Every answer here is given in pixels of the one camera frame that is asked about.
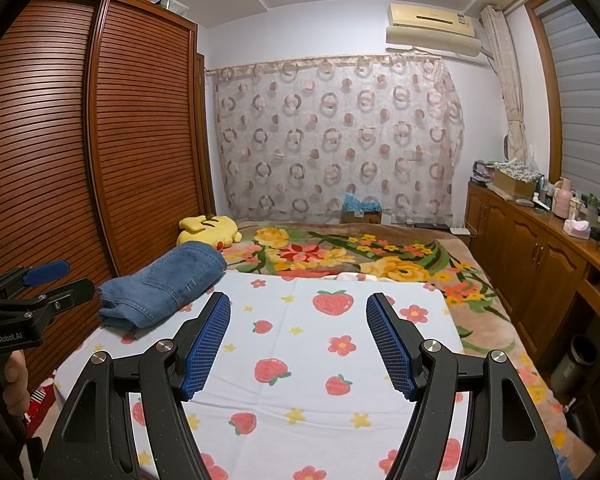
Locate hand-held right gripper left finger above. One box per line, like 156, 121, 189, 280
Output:
37, 291, 232, 480

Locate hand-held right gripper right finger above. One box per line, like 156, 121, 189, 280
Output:
366, 292, 563, 480

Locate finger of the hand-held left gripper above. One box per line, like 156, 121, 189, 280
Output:
0, 260, 72, 301
0, 277, 97, 320

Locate blue denim pants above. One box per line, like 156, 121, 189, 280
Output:
97, 241, 227, 331

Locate person's left hand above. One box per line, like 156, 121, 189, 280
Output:
0, 349, 32, 417

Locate red patterned cloth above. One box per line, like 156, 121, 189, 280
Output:
27, 379, 57, 418

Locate white strawberry print sheet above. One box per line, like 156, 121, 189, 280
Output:
27, 270, 473, 480

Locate floral blanket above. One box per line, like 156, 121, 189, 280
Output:
220, 222, 596, 461

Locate yellow plush toy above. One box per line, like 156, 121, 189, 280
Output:
176, 215, 243, 251

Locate cardboard box with blue contents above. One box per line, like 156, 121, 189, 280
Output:
341, 192, 383, 226

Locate wooden sideboard cabinet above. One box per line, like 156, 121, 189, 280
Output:
465, 180, 600, 411

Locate wooden slatted wardrobe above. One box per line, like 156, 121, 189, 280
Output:
0, 0, 216, 396

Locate grey trash can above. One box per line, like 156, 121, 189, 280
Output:
550, 335, 598, 393

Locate stack of dark boxes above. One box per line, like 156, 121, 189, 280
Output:
471, 160, 496, 184

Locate cardboard box with patterned cloth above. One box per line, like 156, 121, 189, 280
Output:
492, 160, 541, 200

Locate circle patterned sheer curtain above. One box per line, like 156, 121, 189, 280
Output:
205, 52, 466, 226

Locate pink thermos jug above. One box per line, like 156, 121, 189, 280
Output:
552, 177, 572, 219

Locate tied beige curtain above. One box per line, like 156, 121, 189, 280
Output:
480, 5, 531, 161

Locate grey window blind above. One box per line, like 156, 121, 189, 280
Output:
537, 0, 600, 221

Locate beige air conditioner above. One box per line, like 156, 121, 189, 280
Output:
385, 2, 482, 57

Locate wooden window frame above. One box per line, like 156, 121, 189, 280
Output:
524, 0, 566, 181

